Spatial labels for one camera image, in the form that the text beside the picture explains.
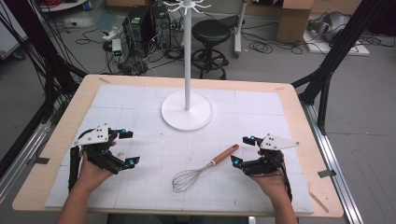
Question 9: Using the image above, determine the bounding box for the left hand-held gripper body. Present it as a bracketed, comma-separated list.
[73, 123, 129, 175]

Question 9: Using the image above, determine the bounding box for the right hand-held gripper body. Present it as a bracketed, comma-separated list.
[241, 133, 300, 177]

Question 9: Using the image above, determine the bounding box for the wire whisk with wooden handle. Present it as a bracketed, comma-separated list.
[171, 144, 241, 194]

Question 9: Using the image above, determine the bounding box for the white hook stand rack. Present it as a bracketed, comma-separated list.
[161, 0, 215, 132]

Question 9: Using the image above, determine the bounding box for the person's left hand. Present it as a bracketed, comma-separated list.
[75, 140, 119, 191]

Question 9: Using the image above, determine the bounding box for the person's right hand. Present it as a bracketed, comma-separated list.
[248, 148, 288, 201]

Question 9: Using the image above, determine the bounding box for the white gridded foam mat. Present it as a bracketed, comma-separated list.
[44, 84, 316, 215]

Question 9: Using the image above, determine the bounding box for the black tape strip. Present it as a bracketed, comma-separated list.
[317, 169, 337, 179]
[33, 156, 51, 166]

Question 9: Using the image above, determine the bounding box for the thin wooden stick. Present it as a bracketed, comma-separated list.
[307, 190, 330, 215]

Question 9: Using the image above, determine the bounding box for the small white power adapter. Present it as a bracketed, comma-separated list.
[110, 38, 123, 58]

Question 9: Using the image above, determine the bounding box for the white power strip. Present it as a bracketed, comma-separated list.
[102, 25, 124, 41]

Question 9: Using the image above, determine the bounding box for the large black computer tower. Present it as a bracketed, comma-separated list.
[121, 5, 156, 59]

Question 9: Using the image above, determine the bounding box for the white stand leg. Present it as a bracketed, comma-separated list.
[233, 0, 248, 59]

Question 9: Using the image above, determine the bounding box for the slim black computer tower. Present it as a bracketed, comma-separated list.
[151, 4, 173, 49]

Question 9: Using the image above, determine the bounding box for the black round stool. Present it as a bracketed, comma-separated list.
[190, 19, 233, 80]

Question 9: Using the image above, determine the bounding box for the tall cardboard box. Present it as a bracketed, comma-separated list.
[276, 0, 316, 44]

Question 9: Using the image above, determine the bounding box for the flat white board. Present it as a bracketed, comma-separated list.
[303, 29, 372, 58]

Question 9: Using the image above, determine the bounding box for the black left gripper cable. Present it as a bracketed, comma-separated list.
[67, 145, 82, 192]

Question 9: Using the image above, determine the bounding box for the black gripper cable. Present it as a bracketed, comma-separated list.
[279, 160, 294, 203]
[67, 145, 82, 192]

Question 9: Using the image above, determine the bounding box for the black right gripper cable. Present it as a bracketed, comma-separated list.
[279, 160, 294, 203]

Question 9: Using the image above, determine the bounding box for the aluminium rail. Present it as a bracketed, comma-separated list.
[300, 101, 364, 224]
[0, 120, 52, 204]

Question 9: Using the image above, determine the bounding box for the coiled black cable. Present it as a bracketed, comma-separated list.
[248, 40, 274, 55]

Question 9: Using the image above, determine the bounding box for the black metal frame stand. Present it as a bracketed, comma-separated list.
[291, 0, 388, 135]
[2, 0, 89, 125]

